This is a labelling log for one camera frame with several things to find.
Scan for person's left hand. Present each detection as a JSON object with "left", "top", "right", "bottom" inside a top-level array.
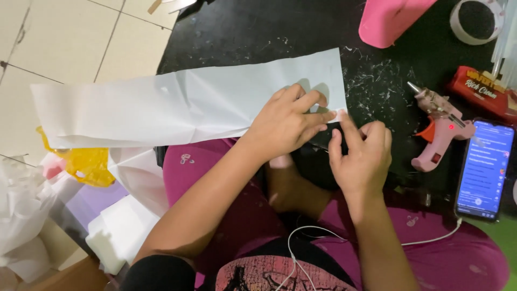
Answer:
[{"left": 242, "top": 84, "right": 338, "bottom": 163}]

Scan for person's right hand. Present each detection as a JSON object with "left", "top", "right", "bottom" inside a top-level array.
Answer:
[{"left": 328, "top": 110, "right": 393, "bottom": 201}]

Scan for long white paper sheet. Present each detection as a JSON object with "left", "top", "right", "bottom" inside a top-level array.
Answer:
[{"left": 30, "top": 48, "right": 348, "bottom": 150}]

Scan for pink hot glue gun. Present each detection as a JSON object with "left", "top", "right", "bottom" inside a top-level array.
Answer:
[{"left": 407, "top": 81, "right": 477, "bottom": 174}]

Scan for pink trousers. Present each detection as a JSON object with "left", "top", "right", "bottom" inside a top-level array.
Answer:
[{"left": 162, "top": 137, "right": 510, "bottom": 291}]

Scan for black smartphone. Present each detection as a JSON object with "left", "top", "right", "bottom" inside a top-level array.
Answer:
[{"left": 454, "top": 117, "right": 517, "bottom": 223}]

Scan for red snack packet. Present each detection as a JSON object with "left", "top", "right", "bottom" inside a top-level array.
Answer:
[{"left": 446, "top": 65, "right": 517, "bottom": 124}]

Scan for black printed shirt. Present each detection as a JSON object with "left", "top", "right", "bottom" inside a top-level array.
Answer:
[{"left": 120, "top": 236, "right": 358, "bottom": 291}]

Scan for pink plastic container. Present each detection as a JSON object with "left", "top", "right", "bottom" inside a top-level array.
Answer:
[{"left": 358, "top": 0, "right": 439, "bottom": 49}]

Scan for folded white paper sheet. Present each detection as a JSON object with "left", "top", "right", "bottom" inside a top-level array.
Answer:
[{"left": 107, "top": 146, "right": 170, "bottom": 217}]

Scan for white tape roll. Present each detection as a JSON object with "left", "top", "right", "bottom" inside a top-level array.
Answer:
[{"left": 449, "top": 0, "right": 506, "bottom": 46}]

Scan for bundle of clear glue sticks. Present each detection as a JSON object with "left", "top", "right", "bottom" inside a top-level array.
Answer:
[{"left": 490, "top": 0, "right": 517, "bottom": 89}]

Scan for white foam block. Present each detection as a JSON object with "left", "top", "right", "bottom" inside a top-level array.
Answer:
[{"left": 86, "top": 195, "right": 161, "bottom": 276}]

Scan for yellow plastic bag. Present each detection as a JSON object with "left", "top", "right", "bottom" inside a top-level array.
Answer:
[{"left": 36, "top": 126, "right": 117, "bottom": 188}]

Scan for purple sheet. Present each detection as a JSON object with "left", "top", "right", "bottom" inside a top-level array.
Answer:
[{"left": 65, "top": 180, "right": 131, "bottom": 232}]

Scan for brown cardboard box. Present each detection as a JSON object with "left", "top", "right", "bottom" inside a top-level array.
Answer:
[{"left": 18, "top": 254, "right": 110, "bottom": 291}]

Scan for heap of clear plastic wrap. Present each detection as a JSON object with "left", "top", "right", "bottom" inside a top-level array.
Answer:
[{"left": 0, "top": 154, "right": 55, "bottom": 284}]

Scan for white charging cable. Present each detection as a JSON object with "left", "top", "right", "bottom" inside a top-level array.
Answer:
[{"left": 401, "top": 217, "right": 463, "bottom": 247}]

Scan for white earphone cable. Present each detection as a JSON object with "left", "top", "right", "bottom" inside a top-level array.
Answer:
[{"left": 274, "top": 225, "right": 349, "bottom": 291}]

